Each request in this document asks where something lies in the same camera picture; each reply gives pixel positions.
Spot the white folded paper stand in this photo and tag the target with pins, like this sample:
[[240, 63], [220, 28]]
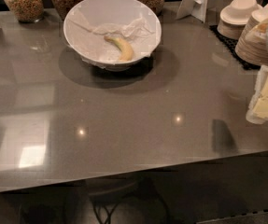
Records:
[[194, 8]]

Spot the stack of beige paper plates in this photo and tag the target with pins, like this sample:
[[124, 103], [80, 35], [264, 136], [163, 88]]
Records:
[[251, 46]]

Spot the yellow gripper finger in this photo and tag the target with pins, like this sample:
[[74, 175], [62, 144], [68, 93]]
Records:
[[258, 107]]

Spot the glass jar of cereal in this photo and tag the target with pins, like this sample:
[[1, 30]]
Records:
[[26, 10]]

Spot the large white bowl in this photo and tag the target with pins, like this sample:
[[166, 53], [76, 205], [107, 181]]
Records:
[[87, 22]]

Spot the yellow banana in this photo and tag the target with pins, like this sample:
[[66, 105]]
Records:
[[126, 50]]

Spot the dark stool under table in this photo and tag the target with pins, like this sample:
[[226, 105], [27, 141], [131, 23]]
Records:
[[127, 200]]

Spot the black rubber mat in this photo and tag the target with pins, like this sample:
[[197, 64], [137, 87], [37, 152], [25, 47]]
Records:
[[230, 45]]

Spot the white paper napkin liner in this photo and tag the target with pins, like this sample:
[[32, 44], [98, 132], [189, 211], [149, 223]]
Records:
[[130, 30]]

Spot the stack of small white bowls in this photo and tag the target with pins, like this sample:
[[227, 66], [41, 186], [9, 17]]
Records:
[[234, 17]]

